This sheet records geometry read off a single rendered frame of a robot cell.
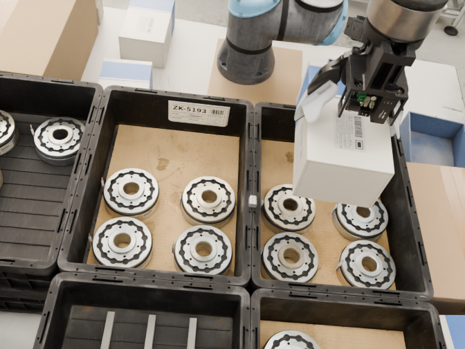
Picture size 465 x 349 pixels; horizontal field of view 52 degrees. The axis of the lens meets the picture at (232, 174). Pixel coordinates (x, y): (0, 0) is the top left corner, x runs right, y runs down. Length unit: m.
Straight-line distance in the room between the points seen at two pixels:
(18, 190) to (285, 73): 0.71
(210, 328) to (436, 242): 0.46
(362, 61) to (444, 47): 2.40
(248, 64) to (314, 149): 0.57
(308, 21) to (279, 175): 0.36
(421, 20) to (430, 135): 0.87
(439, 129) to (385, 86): 0.79
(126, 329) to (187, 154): 0.38
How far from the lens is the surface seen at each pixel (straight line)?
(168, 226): 0.91
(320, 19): 1.13
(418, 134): 1.39
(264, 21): 1.13
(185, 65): 1.38
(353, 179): 0.68
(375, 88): 0.60
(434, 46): 3.00
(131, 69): 1.23
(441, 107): 1.50
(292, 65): 1.31
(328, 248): 0.94
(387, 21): 0.56
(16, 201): 0.98
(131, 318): 0.84
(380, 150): 0.69
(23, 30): 1.20
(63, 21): 1.21
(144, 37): 1.32
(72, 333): 0.85
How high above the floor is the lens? 1.63
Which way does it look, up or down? 54 degrees down
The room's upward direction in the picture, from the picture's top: 12 degrees clockwise
